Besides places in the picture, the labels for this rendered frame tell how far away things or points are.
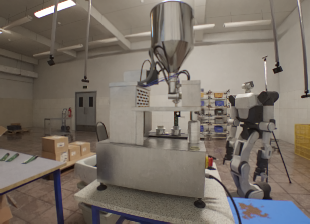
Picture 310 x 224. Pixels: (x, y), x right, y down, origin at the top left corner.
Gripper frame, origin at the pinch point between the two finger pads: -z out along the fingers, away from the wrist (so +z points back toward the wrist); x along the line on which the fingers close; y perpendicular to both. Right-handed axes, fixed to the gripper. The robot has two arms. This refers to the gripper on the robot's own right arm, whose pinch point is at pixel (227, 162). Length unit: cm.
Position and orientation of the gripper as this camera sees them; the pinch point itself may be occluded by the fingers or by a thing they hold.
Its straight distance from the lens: 197.4
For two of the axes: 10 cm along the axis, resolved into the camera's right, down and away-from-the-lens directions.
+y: 2.2, -0.1, -9.8
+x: -9.6, -2.0, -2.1
